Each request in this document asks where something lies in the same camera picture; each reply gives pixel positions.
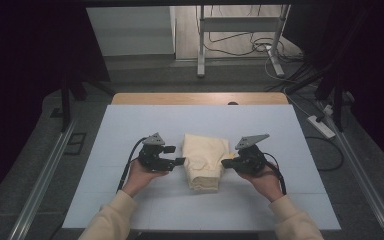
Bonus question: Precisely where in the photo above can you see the person's right hand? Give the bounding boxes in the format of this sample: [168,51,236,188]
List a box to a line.
[238,166,285,203]

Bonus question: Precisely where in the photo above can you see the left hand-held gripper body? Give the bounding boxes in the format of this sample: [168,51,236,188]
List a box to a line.
[137,132,176,173]

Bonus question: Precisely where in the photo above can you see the hand-held gripper cable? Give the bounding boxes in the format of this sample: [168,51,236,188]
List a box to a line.
[116,137,148,193]
[263,152,288,196]

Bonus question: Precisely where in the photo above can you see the white metal stand frame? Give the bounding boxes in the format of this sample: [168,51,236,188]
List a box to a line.
[196,4,293,79]

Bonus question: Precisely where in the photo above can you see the white floor cable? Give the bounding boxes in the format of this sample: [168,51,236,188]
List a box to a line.
[264,56,314,118]

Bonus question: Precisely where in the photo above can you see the cream baby pants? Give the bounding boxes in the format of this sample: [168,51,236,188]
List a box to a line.
[182,133,236,192]

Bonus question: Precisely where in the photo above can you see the right hand-held gripper cable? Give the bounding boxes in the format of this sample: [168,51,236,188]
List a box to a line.
[263,152,288,196]

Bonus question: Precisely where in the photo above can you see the white power strip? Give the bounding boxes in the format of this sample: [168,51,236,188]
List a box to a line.
[307,114,337,140]

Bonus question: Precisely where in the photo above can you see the light blue table mat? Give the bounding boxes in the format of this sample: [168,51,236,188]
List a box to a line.
[62,104,342,232]

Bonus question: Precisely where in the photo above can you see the tangle of black floor cables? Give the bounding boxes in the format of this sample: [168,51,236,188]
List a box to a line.
[203,31,304,64]

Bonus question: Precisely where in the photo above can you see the black looped floor cable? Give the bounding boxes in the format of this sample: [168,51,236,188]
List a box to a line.
[304,135,345,173]

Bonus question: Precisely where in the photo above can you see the person's left hand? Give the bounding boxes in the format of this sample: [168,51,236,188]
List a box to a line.
[121,159,169,198]

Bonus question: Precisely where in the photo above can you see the dark curtain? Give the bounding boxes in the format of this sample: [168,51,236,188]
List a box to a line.
[0,0,111,214]
[281,0,384,178]

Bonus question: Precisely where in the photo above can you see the aluminium floor rail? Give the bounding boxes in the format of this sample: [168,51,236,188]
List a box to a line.
[8,119,78,240]
[326,116,384,240]

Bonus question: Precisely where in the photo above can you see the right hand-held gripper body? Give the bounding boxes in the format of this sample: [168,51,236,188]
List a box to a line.
[234,133,271,176]

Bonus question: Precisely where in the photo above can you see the black metal stand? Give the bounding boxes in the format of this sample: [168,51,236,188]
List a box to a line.
[59,66,116,133]
[284,63,354,133]

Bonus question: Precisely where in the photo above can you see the left hand-held gripper cable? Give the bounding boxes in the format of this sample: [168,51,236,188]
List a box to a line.
[116,137,148,193]

